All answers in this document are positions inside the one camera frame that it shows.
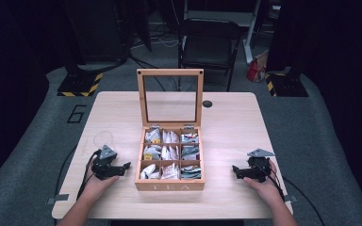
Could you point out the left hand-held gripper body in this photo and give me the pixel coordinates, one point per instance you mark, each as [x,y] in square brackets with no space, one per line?
[104,163]

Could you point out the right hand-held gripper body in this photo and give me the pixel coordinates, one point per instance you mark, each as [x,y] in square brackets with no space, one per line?
[259,166]

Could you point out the pile of white tea bags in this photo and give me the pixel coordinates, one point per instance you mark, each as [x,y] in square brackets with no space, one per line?
[165,153]

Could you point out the wooden tea box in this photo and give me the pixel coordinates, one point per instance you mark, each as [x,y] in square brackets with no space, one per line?
[169,185]

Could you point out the pile of teal tea packets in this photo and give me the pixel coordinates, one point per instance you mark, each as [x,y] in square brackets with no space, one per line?
[190,153]

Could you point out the person's right hand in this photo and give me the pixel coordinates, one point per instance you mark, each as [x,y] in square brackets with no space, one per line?
[265,188]

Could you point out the person's left hand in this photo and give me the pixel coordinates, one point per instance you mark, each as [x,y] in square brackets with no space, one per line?
[98,186]

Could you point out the grey tape piece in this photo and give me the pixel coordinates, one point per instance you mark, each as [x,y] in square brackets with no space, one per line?
[57,198]
[291,198]

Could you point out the black table grommet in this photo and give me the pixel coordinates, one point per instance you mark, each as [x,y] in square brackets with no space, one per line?
[207,104]

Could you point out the black stand base striped edge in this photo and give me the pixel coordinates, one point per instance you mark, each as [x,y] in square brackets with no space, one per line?
[81,84]
[287,84]

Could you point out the red bag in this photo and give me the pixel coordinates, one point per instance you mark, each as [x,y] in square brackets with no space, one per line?
[255,70]

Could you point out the black folding chair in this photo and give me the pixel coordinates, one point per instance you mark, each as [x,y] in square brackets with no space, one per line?
[209,44]

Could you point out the white desk leg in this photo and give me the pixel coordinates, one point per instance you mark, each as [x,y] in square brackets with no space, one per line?
[250,34]

